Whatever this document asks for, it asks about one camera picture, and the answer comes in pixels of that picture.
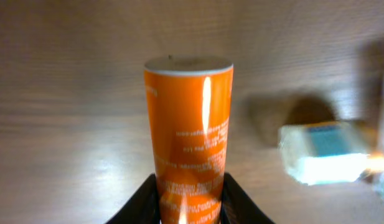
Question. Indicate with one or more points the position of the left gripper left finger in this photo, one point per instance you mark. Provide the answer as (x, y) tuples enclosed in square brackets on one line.
[(142, 207)]

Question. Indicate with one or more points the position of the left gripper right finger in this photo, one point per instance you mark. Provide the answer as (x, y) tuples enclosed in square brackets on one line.
[(237, 207)]

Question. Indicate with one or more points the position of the orange tablet tube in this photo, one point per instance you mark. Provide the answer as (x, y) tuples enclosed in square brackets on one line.
[(189, 101)]

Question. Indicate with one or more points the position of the small blue-labelled gold-cap bottle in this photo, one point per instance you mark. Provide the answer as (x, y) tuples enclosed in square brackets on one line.
[(329, 152)]

